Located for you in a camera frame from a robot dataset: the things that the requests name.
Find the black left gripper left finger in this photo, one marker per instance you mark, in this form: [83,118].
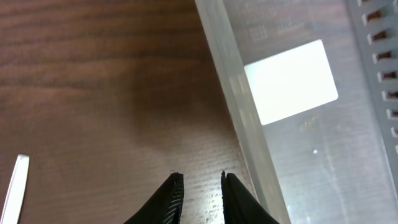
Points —
[164,206]

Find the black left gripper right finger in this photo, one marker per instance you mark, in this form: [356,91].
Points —
[239,206]

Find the clear perforated plastic basket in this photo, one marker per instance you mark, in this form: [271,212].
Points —
[311,86]

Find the white plastic spoon upright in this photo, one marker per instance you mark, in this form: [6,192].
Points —
[16,190]

